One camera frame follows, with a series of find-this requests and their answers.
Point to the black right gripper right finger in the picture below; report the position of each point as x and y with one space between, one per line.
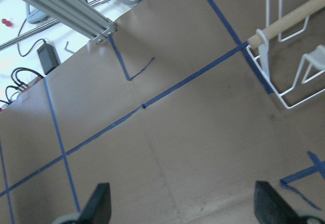
270 207

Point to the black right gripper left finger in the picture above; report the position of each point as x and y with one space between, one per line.
98 208

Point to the black power adapter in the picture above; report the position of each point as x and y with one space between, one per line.
48 58

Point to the metal rod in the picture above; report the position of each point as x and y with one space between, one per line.
29 34

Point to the teach pendant tablet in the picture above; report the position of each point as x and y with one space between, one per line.
34 16

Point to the red small object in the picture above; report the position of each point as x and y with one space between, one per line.
6 22

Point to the wooden dowel rack handle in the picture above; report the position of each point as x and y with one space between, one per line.
293 18

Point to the aluminium frame post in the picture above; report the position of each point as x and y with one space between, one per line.
79 16

